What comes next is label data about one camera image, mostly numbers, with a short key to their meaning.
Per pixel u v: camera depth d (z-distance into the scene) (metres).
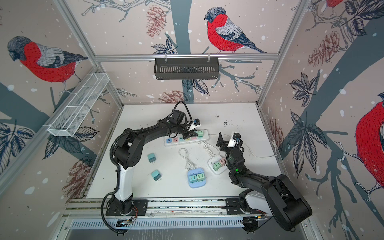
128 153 0.54
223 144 0.75
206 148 0.94
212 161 0.87
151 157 0.87
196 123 0.83
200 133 0.95
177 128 0.80
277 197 0.43
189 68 1.05
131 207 0.71
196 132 0.94
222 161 0.81
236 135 0.70
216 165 0.81
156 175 0.83
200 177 0.77
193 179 0.76
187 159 0.90
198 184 0.79
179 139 0.97
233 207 0.75
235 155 0.65
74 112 0.75
